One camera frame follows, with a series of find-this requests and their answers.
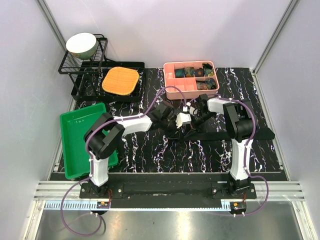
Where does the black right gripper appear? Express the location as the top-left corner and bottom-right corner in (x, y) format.
(182, 111), (215, 140)

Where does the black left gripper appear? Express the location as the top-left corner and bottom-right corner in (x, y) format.
(160, 115), (184, 140)

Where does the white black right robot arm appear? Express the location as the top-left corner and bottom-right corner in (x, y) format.
(189, 94), (257, 199)

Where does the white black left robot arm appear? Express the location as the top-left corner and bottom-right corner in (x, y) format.
(83, 101), (177, 198)

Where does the rolled colourful large tie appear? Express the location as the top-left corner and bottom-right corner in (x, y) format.
(195, 78), (217, 91)

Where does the black marbled table mat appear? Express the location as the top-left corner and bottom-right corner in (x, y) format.
(48, 66), (291, 182)

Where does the pink divided organizer box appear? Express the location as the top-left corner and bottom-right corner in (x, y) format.
(163, 60), (220, 100)

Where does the rolled orange dark tie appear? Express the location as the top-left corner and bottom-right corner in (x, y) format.
(194, 68), (204, 77)

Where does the rolled black green tie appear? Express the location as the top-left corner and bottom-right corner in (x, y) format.
(202, 63), (216, 77)

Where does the rolled green patterned tie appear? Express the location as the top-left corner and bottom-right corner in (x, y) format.
(183, 67), (195, 78)

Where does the rolled dark teal tie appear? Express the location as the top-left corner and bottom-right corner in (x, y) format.
(174, 68), (185, 78)

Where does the orange woven square mat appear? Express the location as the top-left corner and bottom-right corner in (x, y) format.
(101, 66), (139, 96)

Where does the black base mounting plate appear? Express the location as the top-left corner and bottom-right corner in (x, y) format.
(79, 173), (257, 200)

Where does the green plastic tray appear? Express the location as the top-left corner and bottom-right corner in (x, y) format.
(60, 103), (106, 180)

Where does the white green ceramic bowl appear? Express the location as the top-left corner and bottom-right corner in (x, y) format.
(66, 32), (98, 60)

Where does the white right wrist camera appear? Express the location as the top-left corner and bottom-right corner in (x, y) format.
(186, 102), (199, 116)

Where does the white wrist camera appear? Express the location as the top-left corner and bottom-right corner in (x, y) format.
(186, 102), (199, 116)
(175, 112), (192, 129)

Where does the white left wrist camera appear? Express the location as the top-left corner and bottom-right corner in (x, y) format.
(175, 112), (192, 129)

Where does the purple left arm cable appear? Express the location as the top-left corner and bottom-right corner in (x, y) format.
(60, 85), (190, 236)

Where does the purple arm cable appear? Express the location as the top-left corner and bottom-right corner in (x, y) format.
(60, 85), (190, 236)
(188, 94), (270, 216)

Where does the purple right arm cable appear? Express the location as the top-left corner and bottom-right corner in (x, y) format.
(188, 94), (270, 216)

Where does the black wire dish rack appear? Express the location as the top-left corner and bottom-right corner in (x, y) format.
(58, 34), (146, 103)

